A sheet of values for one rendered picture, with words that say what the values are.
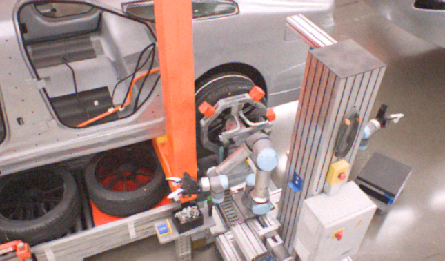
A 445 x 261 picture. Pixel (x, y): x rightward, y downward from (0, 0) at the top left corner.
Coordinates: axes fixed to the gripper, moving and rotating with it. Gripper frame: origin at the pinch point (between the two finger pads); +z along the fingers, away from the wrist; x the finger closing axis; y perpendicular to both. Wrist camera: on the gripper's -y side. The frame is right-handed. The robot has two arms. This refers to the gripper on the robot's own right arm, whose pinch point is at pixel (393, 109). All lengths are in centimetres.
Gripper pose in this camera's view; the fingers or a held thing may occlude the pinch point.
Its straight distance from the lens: 312.6
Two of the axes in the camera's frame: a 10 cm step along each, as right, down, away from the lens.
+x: 6.4, 4.2, -6.4
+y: 0.7, 8.0, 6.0
